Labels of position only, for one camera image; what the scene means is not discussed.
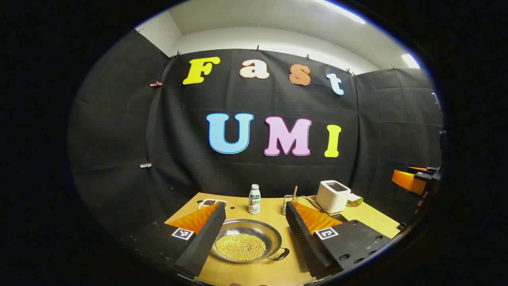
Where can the black induction cooktop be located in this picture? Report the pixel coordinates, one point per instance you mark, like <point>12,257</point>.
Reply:
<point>338,217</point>

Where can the white divided bean dish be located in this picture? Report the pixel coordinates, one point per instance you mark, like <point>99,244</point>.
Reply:
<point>207,203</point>

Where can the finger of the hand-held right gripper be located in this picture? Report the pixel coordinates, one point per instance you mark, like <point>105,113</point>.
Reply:
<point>408,180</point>
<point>422,170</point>

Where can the white toaster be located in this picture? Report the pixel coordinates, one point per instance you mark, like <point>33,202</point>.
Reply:
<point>332,196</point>

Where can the pile of soybeans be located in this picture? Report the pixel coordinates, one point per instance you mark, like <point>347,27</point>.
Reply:
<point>240,247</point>

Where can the white milk drink bottle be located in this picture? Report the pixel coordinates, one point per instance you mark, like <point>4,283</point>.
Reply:
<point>254,200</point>

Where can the black backdrop cloth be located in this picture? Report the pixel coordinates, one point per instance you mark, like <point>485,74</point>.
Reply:
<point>178,139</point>

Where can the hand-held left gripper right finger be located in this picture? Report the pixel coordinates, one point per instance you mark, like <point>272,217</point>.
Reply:
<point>305,242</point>

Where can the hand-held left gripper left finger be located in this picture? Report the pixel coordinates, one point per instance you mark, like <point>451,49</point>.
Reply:
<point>202,242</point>

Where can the pink cloth clip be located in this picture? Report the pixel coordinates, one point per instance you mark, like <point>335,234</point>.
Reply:
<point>156,84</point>

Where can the toy sandwich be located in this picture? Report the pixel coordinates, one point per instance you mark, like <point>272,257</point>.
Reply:
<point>355,200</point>

